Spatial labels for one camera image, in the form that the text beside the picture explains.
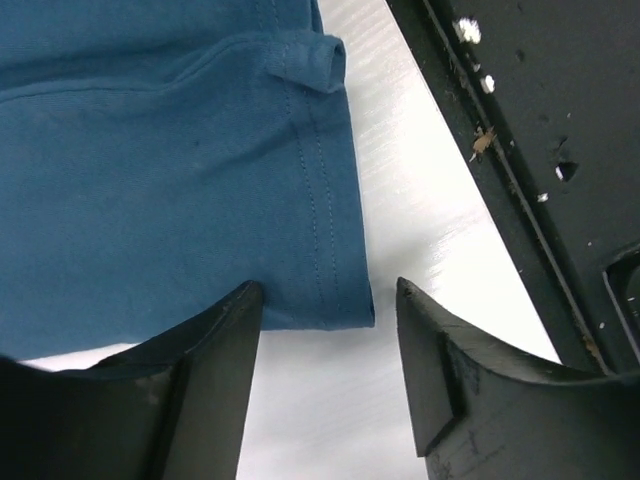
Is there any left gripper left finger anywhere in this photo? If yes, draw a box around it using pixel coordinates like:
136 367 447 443
1 281 263 479

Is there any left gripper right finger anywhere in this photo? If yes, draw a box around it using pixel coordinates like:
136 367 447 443
396 278 639 479

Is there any dark blue t shirt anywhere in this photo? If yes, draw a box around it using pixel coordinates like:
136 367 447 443
1 1 374 359

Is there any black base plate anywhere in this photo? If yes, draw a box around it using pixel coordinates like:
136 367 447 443
390 1 639 373

